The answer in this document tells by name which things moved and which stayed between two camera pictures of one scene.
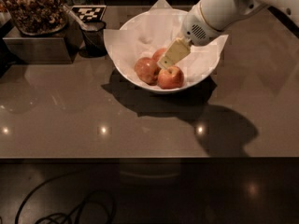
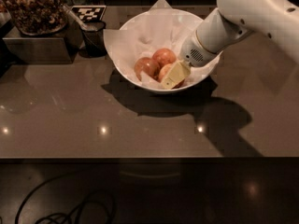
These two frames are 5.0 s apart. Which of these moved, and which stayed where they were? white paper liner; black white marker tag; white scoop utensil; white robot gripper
Moved: white robot gripper
Stayed: white scoop utensil; white paper liner; black white marker tag
